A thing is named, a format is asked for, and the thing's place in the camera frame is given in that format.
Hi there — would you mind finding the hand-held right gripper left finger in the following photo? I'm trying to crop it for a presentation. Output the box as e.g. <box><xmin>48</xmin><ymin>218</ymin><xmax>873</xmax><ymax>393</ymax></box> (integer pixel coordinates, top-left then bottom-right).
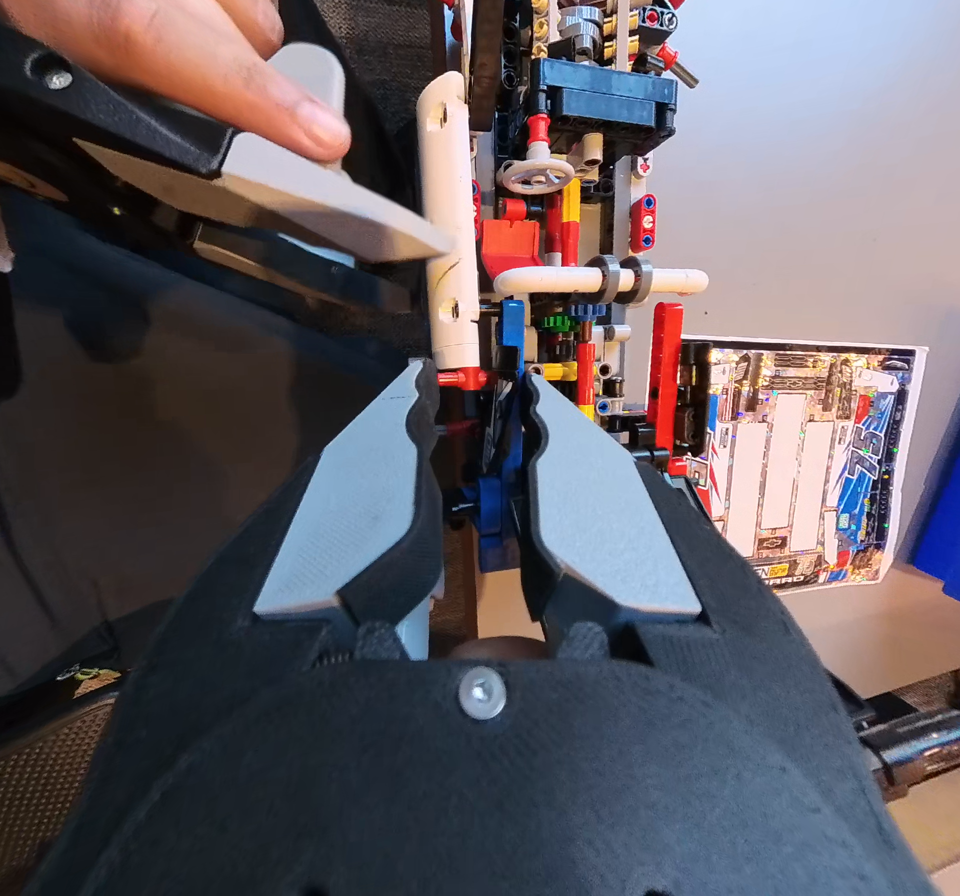
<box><xmin>253</xmin><ymin>358</ymin><xmax>445</xmax><ymax>621</ymax></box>

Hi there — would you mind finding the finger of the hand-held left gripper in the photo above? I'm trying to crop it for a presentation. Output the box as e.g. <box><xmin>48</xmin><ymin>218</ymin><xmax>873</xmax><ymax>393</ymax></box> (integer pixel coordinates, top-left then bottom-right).
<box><xmin>189</xmin><ymin>223</ymin><xmax>417</xmax><ymax>314</ymax></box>
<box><xmin>73</xmin><ymin>133</ymin><xmax>456</xmax><ymax>264</ymax></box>

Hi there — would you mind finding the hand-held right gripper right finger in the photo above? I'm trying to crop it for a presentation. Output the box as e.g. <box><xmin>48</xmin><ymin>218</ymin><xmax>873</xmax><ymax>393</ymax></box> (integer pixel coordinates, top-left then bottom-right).
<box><xmin>517</xmin><ymin>371</ymin><xmax>704</xmax><ymax>627</ymax></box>

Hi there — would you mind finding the toy brick car model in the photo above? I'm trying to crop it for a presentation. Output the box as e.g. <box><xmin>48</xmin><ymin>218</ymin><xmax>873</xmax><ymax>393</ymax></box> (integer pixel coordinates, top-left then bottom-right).
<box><xmin>393</xmin><ymin>0</ymin><xmax>960</xmax><ymax>801</ymax></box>

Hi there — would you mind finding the person's left hand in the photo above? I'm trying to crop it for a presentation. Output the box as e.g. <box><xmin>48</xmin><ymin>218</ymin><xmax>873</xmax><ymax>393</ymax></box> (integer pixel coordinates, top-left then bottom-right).
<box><xmin>0</xmin><ymin>0</ymin><xmax>354</xmax><ymax>162</ymax></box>

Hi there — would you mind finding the shiny sticker sheet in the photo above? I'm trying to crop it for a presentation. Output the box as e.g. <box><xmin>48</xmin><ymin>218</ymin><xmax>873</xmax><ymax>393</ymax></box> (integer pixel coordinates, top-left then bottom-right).
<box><xmin>678</xmin><ymin>337</ymin><xmax>931</xmax><ymax>597</ymax></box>

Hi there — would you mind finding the blue plastic bin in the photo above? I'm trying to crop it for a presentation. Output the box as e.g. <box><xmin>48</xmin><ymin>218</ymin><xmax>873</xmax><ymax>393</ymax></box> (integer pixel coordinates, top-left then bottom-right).
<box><xmin>903</xmin><ymin>416</ymin><xmax>960</xmax><ymax>584</ymax></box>

